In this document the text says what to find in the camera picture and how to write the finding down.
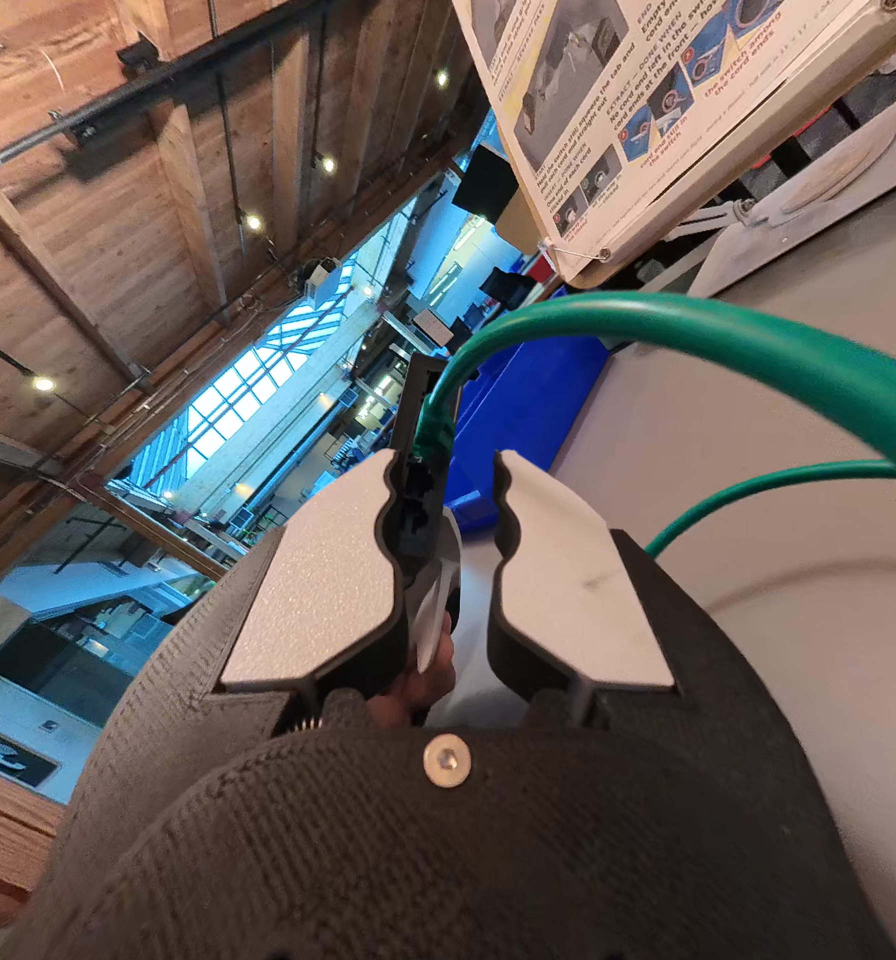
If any green ethernet cable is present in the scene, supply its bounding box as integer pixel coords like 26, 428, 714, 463
415, 291, 896, 558

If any blue plastic bin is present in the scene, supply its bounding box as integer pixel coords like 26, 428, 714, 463
444, 330, 614, 534

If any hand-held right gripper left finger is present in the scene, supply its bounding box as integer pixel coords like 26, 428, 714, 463
218, 447, 412, 714

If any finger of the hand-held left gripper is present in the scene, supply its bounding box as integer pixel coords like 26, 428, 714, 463
406, 517, 464, 676

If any person's left hand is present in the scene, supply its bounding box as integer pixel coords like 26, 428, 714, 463
369, 637, 458, 729

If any black network switch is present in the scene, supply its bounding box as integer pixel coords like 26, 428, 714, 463
376, 352, 451, 571

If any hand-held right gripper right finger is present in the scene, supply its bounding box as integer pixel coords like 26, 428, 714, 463
487, 450, 676, 725

